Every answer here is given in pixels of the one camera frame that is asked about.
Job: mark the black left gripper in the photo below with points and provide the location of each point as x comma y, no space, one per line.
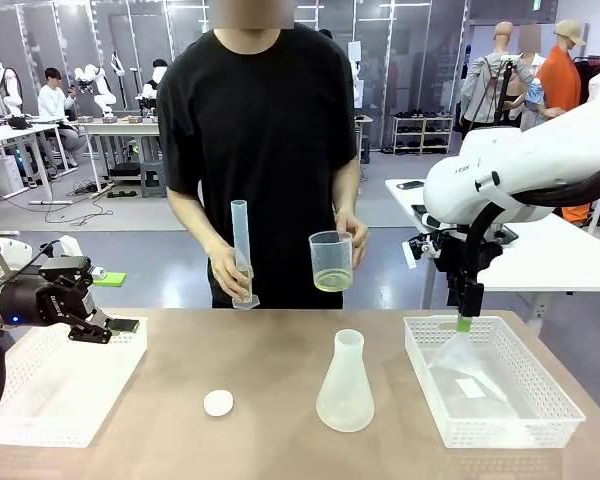
55,300

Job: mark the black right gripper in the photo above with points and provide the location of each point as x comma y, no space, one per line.
452,260

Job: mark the clear plastic funnel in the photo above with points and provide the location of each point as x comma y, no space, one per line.
455,355

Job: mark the clear plastic measuring beaker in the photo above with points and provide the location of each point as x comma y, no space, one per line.
330,260

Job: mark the white round stopper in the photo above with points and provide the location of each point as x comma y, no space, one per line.
218,402

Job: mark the translucent plastic conical flask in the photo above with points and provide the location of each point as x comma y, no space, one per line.
345,400

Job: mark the clear plastic graduated cylinder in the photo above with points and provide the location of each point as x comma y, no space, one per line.
240,225

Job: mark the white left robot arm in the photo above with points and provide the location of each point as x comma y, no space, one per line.
10,250

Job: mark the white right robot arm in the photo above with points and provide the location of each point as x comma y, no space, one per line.
530,155

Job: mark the person's right forearm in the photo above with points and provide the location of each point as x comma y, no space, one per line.
195,220

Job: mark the person's left forearm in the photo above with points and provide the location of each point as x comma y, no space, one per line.
345,190

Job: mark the person's right hand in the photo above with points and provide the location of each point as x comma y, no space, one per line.
225,275

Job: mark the person's left hand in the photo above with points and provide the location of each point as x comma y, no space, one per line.
359,240

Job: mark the white paper label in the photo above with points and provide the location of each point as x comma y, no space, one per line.
470,388

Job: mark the white perforated plastic basket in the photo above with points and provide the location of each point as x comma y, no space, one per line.
55,390
530,425

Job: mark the large white table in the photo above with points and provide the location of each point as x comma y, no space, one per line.
555,250

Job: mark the grey step stool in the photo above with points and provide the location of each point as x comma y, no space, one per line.
152,182

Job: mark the black box under desk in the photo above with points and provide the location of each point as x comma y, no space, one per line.
125,171

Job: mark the black phone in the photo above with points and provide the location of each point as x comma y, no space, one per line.
410,184

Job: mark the white drawer cabinet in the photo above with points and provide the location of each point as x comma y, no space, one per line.
5,175

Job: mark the white desk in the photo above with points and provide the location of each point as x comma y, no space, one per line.
10,132
122,128

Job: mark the white shoe rack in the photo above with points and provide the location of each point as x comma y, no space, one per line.
422,131

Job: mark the black bag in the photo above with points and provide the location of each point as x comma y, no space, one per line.
20,123

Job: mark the seated person in white shirt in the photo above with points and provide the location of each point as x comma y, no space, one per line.
52,100

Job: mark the white humanoid robot black head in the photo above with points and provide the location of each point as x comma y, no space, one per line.
152,87

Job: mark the person in black t-shirt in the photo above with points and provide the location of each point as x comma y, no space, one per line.
255,125

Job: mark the mannequin in grey shirt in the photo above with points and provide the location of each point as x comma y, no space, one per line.
480,85

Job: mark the black tripod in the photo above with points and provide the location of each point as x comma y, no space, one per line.
505,85

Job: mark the mannequin in orange with cap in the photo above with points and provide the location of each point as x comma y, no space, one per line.
560,80

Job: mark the standing person in white shirt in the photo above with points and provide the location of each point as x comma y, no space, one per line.
532,65

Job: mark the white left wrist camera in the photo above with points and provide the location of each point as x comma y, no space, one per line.
70,246

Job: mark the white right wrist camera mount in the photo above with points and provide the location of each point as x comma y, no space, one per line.
437,223

